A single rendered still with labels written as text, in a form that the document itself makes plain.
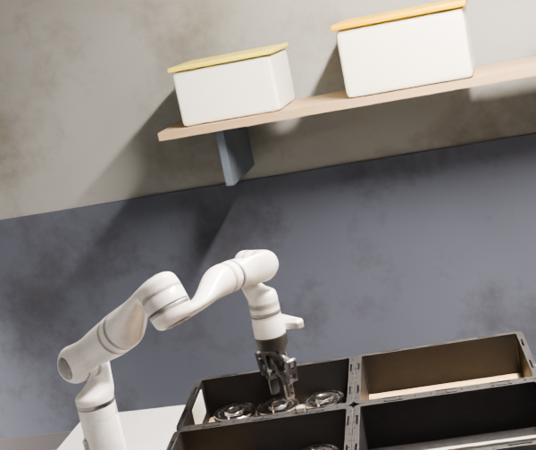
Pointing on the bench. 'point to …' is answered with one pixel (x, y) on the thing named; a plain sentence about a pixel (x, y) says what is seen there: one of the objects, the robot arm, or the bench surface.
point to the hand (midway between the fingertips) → (281, 389)
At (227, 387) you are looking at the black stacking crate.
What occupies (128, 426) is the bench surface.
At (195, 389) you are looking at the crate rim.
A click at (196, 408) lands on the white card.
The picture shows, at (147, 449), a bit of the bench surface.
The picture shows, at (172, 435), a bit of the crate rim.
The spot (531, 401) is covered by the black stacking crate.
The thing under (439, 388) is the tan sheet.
